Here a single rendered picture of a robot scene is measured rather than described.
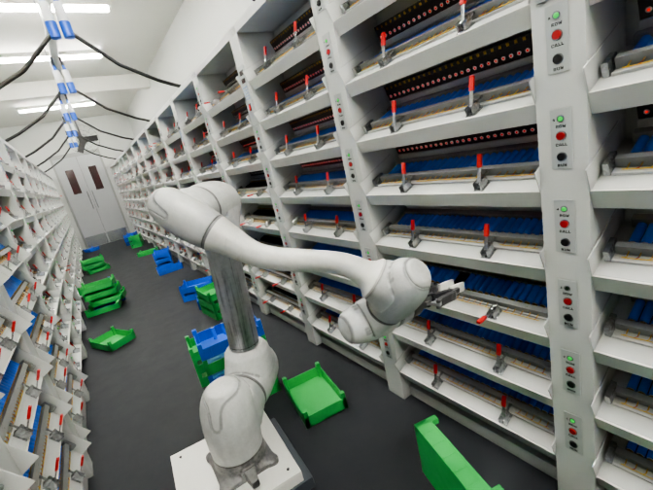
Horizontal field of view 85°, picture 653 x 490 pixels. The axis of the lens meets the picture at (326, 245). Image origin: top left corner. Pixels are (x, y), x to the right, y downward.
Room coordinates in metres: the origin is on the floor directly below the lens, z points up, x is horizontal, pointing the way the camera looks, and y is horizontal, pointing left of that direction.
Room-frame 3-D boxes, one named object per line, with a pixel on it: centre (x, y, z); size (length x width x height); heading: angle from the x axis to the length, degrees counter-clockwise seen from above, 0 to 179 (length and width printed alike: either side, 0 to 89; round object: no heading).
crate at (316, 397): (1.43, 0.21, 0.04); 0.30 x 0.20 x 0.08; 21
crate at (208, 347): (1.58, 0.56, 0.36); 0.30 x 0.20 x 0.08; 114
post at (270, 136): (1.98, 0.13, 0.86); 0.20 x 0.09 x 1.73; 122
